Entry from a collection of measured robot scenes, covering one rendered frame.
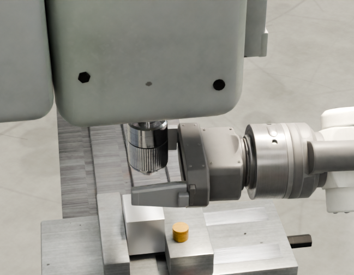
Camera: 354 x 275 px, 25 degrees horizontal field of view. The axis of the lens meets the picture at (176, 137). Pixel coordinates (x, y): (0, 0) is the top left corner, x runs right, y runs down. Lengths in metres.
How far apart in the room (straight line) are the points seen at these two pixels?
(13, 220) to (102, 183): 1.41
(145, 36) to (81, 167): 0.68
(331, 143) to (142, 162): 0.22
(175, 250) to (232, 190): 0.20
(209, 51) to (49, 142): 2.37
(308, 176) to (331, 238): 1.78
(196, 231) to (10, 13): 0.50
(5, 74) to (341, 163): 0.37
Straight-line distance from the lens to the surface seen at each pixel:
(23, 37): 0.71
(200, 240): 1.08
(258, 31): 0.85
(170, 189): 0.86
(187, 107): 0.79
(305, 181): 0.90
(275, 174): 0.89
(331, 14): 4.10
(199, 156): 0.88
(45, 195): 2.84
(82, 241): 1.14
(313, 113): 3.27
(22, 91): 0.74
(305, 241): 1.18
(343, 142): 0.89
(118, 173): 1.38
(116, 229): 1.10
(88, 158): 1.44
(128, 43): 0.74
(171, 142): 0.96
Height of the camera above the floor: 1.76
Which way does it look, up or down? 35 degrees down
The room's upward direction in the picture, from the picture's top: straight up
